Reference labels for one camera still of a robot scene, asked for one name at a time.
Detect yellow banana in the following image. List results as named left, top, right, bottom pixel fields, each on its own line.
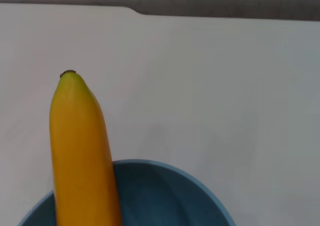
left=48, top=69, right=124, bottom=226

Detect blue bowl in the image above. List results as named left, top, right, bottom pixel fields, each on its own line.
left=15, top=159, right=237, bottom=226

